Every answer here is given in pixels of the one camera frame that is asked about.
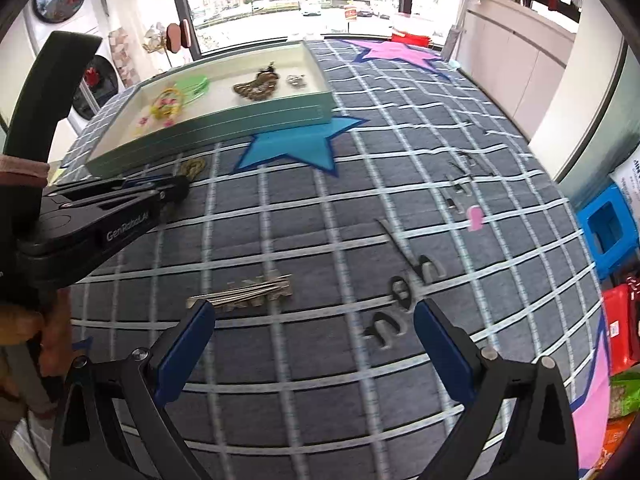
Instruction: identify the silver spiky hair clip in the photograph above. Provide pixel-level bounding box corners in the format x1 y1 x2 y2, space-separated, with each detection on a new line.
186 274 292 311

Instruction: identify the beige flat jewelry tray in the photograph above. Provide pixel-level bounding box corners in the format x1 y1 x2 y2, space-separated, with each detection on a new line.
84 41 335 178

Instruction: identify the left hand orange glove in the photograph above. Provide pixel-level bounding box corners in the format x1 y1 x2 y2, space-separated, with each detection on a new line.
1 285 74 425

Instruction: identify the green translucent bangle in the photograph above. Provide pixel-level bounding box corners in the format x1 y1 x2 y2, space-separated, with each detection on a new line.
174 75 209 106

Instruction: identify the slipper drying rack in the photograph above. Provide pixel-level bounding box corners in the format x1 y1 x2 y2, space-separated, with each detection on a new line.
142 20 192 66

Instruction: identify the grey checked bed cover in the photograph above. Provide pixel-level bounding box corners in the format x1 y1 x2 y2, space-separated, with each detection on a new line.
27 38 612 480

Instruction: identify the black claw hair clip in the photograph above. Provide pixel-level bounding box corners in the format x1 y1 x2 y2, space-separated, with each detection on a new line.
262 62 276 73

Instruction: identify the white stacked washer dryer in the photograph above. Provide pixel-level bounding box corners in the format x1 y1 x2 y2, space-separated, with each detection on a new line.
24 0 124 132

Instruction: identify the blue plastic stool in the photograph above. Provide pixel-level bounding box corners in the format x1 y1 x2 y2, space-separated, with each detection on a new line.
577 183 639 281

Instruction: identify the black hairpin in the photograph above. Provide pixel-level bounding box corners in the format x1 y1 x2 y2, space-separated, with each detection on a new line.
376 219 424 278

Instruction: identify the pink hair clip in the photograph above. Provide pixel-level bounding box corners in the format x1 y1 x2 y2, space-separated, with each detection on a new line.
465 205 484 232

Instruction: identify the red plastic bucket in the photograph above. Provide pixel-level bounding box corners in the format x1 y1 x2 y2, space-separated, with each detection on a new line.
390 32 431 48

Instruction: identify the white low cabinet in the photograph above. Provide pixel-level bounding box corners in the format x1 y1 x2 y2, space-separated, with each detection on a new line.
456 0 575 139

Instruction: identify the yellow pompom hair tie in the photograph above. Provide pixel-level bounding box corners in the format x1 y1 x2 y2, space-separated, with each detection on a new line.
150 86 187 122

